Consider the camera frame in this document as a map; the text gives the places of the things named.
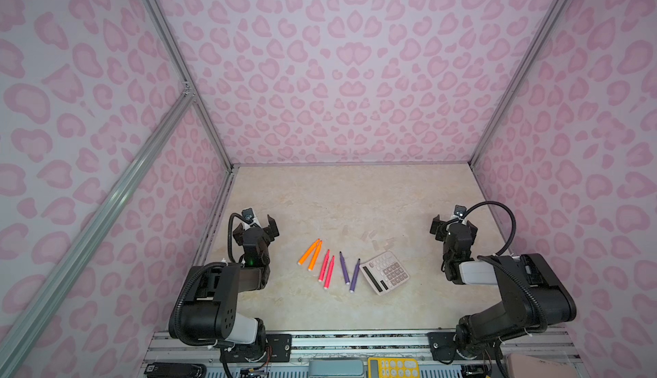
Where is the orange highlighter pen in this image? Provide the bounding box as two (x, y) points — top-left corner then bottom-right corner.
(297, 239), (320, 265)
(308, 239), (323, 272)

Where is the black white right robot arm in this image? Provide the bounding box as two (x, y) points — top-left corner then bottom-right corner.
(429, 217), (577, 360)

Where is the pink highlighter pen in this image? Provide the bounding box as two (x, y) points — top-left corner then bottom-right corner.
(318, 249), (330, 283)
(323, 256), (335, 290)

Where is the grey metal pencil case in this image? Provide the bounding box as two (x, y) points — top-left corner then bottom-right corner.
(307, 359), (365, 378)

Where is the yellow calculator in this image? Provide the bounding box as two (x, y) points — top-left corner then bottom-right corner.
(367, 357), (421, 378)

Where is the diagonal aluminium frame bar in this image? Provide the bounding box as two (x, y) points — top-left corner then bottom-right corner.
(1, 92), (194, 377)

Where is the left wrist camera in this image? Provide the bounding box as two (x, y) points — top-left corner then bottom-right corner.
(241, 208), (256, 226)

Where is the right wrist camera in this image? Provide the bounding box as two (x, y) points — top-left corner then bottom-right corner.
(452, 205), (468, 221)

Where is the purple highlighter pen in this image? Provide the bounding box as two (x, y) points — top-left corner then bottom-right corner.
(339, 251), (350, 285)
(349, 258), (361, 294)

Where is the black stapler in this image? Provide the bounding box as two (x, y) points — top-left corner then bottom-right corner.
(144, 363), (207, 378)

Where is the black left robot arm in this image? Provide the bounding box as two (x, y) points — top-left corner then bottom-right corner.
(169, 213), (280, 363)

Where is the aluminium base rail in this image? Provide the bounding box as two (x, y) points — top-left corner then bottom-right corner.
(137, 328), (586, 378)

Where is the white pink calculator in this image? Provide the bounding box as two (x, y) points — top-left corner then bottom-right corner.
(360, 251), (410, 296)

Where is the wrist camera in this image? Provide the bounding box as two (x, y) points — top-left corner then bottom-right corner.
(452, 205), (468, 221)
(241, 208), (256, 226)

